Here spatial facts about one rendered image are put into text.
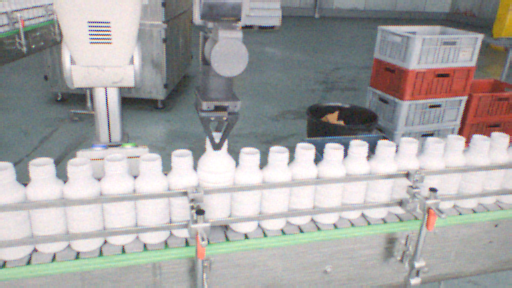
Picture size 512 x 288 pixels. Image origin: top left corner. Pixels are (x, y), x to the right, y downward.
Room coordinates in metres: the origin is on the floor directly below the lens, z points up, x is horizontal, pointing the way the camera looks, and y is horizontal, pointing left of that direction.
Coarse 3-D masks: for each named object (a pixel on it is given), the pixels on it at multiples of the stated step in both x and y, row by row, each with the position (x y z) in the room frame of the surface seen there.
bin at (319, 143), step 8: (352, 136) 1.39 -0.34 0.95; (360, 136) 1.40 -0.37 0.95; (368, 136) 1.41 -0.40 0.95; (376, 136) 1.42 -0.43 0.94; (384, 136) 1.41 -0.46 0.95; (312, 144) 1.35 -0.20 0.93; (320, 144) 1.35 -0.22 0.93; (344, 144) 1.38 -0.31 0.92; (368, 144) 1.41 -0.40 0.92; (376, 144) 1.42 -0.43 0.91; (320, 152) 1.36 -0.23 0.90; (344, 152) 1.38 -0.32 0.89; (320, 160) 1.19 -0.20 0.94
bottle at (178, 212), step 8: (176, 152) 0.71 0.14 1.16; (184, 152) 0.71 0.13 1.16; (176, 160) 0.68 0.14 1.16; (184, 160) 0.68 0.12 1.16; (192, 160) 0.70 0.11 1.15; (176, 168) 0.68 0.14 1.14; (184, 168) 0.68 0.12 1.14; (192, 168) 0.70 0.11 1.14; (168, 176) 0.69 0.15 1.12; (176, 176) 0.68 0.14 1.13; (184, 176) 0.68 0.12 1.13; (192, 176) 0.69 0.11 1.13; (176, 184) 0.67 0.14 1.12; (184, 184) 0.67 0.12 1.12; (192, 184) 0.68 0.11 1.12; (176, 200) 0.67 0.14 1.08; (184, 200) 0.67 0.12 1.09; (176, 208) 0.67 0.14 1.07; (184, 208) 0.67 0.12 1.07; (176, 216) 0.67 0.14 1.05; (184, 216) 0.67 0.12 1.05; (176, 232) 0.67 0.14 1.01; (184, 232) 0.67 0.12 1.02
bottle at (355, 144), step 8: (352, 144) 0.80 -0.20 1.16; (360, 144) 0.82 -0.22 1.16; (352, 152) 0.79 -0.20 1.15; (360, 152) 0.78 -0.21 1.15; (344, 160) 0.80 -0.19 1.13; (352, 160) 0.79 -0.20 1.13; (360, 160) 0.78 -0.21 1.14; (352, 168) 0.78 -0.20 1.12; (360, 168) 0.77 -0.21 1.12; (368, 168) 0.78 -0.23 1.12; (344, 184) 0.78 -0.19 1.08; (352, 184) 0.77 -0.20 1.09; (360, 184) 0.77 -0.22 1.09; (344, 192) 0.78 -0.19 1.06; (352, 192) 0.77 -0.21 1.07; (360, 192) 0.78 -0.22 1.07; (344, 200) 0.78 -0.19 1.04; (352, 200) 0.77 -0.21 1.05; (360, 200) 0.78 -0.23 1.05; (344, 216) 0.77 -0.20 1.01; (352, 216) 0.77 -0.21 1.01
